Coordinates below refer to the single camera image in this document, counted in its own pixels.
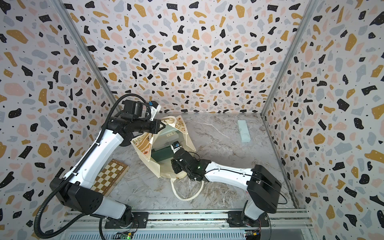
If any black corrugated cable conduit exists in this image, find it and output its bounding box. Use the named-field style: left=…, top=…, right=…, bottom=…
left=33, top=92, right=151, bottom=239

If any cream floral canvas bag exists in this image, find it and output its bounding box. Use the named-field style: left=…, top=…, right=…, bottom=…
left=131, top=116, right=204, bottom=202

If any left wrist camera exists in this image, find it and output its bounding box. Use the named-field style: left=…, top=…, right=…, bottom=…
left=121, top=100, right=162, bottom=121

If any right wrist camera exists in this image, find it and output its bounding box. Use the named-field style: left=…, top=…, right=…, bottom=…
left=171, top=141, right=182, bottom=152

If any wooden chessboard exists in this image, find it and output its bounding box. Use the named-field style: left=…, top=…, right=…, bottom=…
left=91, top=159, right=130, bottom=197

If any light mint pencil case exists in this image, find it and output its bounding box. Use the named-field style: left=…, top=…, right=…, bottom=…
left=238, top=120, right=251, bottom=143

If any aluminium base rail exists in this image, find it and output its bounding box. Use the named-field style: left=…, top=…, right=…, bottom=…
left=56, top=208, right=316, bottom=240

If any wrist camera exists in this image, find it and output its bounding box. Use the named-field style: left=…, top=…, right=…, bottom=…
left=171, top=141, right=182, bottom=152
left=121, top=100, right=162, bottom=121

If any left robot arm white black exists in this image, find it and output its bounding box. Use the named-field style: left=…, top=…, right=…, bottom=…
left=50, top=117, right=166, bottom=228

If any dark green book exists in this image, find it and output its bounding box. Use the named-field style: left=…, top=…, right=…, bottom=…
left=151, top=146, right=174, bottom=162

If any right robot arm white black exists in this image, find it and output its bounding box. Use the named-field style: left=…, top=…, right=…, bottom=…
left=171, top=145, right=282, bottom=227

